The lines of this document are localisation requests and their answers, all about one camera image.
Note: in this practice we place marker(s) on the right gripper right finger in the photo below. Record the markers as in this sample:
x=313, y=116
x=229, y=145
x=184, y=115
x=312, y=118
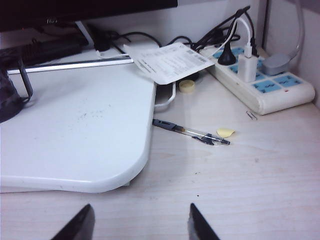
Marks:
x=197, y=225

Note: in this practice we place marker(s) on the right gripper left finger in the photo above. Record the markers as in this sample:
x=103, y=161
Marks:
x=80, y=225

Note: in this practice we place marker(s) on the black textured cup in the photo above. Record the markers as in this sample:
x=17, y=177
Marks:
x=7, y=100

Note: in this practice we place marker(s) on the white riser platform board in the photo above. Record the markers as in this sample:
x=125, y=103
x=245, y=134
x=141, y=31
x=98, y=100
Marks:
x=75, y=137

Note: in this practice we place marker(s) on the clear black ballpoint pen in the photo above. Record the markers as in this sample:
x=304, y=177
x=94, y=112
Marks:
x=175, y=127

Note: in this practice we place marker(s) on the metal paper clip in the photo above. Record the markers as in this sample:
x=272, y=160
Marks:
x=252, y=115

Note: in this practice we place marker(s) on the white curved metal bar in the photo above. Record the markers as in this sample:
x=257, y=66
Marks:
x=172, y=93

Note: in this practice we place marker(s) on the white power strip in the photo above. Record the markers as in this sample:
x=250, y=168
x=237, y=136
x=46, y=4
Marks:
x=275, y=100

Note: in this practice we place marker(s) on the white USB charger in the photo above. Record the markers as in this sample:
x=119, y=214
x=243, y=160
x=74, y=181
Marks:
x=247, y=68

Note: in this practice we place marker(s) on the printed paper sheet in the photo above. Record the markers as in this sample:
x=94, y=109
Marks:
x=172, y=62

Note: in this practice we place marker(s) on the black round power plug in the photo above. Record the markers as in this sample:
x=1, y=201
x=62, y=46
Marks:
x=226, y=58

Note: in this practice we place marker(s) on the grey plug adapter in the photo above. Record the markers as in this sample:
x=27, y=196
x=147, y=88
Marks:
x=275, y=65

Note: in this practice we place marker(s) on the black power adapter brick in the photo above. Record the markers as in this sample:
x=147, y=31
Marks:
x=57, y=47

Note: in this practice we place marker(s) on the black flat power plug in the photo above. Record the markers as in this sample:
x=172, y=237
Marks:
x=254, y=48

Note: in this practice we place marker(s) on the black AOC monitor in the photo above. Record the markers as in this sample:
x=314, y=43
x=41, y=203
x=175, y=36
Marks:
x=75, y=7

